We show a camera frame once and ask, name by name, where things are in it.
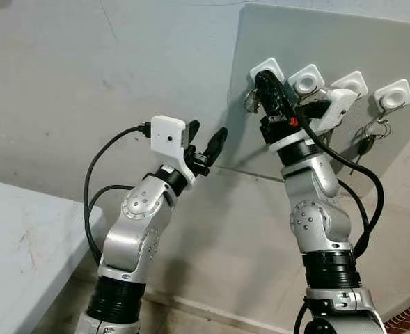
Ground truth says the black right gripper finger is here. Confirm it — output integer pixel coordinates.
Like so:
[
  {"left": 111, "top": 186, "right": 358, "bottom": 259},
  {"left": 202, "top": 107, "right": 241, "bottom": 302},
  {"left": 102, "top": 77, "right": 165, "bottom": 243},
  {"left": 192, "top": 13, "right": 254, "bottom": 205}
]
[{"left": 255, "top": 70, "right": 294, "bottom": 120}]

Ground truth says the silver key ring with keys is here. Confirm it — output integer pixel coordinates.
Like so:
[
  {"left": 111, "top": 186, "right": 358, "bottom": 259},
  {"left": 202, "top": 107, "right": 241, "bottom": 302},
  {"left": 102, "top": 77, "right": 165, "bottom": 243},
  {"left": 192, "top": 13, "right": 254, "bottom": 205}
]
[{"left": 242, "top": 87, "right": 262, "bottom": 116}]

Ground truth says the white plastic table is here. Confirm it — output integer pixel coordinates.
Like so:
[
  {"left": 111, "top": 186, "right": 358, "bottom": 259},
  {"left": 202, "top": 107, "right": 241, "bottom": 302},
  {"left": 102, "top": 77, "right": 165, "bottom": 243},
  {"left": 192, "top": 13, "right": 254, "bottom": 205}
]
[{"left": 0, "top": 177, "right": 109, "bottom": 334}]

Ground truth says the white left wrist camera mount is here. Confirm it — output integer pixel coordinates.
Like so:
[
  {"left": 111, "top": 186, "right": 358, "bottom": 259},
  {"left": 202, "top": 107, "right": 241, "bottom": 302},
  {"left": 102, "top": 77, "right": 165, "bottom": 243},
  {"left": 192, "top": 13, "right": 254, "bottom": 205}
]
[{"left": 150, "top": 115, "right": 196, "bottom": 184}]

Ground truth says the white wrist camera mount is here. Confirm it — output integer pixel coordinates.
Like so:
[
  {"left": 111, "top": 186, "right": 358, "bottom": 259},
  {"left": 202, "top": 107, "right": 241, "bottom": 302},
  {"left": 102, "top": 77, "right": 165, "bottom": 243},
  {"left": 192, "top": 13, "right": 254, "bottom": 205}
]
[
  {"left": 308, "top": 88, "right": 359, "bottom": 135},
  {"left": 150, "top": 115, "right": 196, "bottom": 184}
]

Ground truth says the white square wall hook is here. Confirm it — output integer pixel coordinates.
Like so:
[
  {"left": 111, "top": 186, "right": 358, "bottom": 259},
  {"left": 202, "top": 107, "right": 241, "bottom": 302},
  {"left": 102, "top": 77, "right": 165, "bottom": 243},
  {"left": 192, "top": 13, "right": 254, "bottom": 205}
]
[
  {"left": 331, "top": 70, "right": 370, "bottom": 99},
  {"left": 287, "top": 64, "right": 327, "bottom": 97},
  {"left": 250, "top": 58, "right": 286, "bottom": 88},
  {"left": 372, "top": 79, "right": 410, "bottom": 113}
]

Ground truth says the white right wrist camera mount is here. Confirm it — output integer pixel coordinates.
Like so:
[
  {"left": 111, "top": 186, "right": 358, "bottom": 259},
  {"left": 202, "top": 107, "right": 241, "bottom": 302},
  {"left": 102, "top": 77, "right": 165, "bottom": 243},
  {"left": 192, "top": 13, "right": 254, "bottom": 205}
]
[{"left": 308, "top": 88, "right": 359, "bottom": 135}]

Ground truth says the grey wall board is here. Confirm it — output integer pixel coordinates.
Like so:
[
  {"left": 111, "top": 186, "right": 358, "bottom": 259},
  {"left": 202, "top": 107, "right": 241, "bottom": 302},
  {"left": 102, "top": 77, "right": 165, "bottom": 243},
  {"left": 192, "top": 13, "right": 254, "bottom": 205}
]
[{"left": 225, "top": 3, "right": 410, "bottom": 186}]

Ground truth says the black headed key on ring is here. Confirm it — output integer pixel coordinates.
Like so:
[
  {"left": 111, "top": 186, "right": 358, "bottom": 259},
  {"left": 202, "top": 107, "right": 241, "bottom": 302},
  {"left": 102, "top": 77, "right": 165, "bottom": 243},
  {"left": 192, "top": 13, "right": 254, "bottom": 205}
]
[{"left": 349, "top": 113, "right": 394, "bottom": 172}]

